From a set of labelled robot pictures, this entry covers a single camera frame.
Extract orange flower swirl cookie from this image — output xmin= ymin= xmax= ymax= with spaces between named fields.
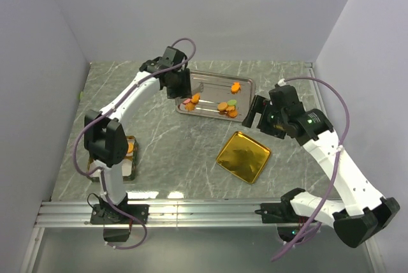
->
xmin=185 ymin=103 xmax=195 ymax=111

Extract orange chocolate chip cookie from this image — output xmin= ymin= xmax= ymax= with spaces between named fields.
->
xmin=227 ymin=110 xmax=238 ymax=118

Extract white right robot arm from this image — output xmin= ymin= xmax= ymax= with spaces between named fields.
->
xmin=242 ymin=85 xmax=400 ymax=248

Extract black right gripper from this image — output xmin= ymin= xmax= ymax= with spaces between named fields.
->
xmin=242 ymin=94 xmax=287 ymax=140

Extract aluminium mounting rail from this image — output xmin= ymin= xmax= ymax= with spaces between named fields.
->
xmin=34 ymin=199 xmax=280 ymax=228

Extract tan round sandwich cookie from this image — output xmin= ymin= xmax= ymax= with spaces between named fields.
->
xmin=217 ymin=102 xmax=228 ymax=112

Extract green sandwich cookie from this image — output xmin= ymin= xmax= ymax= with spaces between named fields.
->
xmin=227 ymin=100 xmax=237 ymax=106

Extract silver metal tray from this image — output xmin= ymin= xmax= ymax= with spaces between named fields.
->
xmin=175 ymin=71 xmax=256 ymax=122

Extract orange pineapple cookie left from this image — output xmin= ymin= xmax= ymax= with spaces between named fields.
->
xmin=191 ymin=93 xmax=200 ymax=104

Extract orange pineapple cookie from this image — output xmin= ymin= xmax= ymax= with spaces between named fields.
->
xmin=191 ymin=93 xmax=200 ymax=104
xmin=231 ymin=82 xmax=241 ymax=94

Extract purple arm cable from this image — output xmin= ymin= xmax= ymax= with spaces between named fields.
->
xmin=270 ymin=77 xmax=351 ymax=263
xmin=72 ymin=37 xmax=197 ymax=250

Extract orange cookie in tin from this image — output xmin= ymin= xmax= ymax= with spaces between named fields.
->
xmin=127 ymin=143 xmax=134 ymax=154

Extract green christmas cookie tin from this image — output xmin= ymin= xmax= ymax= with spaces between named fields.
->
xmin=87 ymin=135 xmax=139 ymax=182

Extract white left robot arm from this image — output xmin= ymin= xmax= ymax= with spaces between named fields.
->
xmin=84 ymin=47 xmax=191 ymax=223

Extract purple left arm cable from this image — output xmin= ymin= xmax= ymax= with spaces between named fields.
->
xmin=72 ymin=37 xmax=197 ymax=250

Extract gold tin lid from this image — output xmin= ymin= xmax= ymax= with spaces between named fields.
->
xmin=215 ymin=131 xmax=272 ymax=184

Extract orange pineapple cookie top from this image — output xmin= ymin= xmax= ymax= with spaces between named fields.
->
xmin=231 ymin=82 xmax=241 ymax=94

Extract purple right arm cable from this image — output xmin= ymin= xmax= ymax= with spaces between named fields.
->
xmin=270 ymin=77 xmax=351 ymax=263

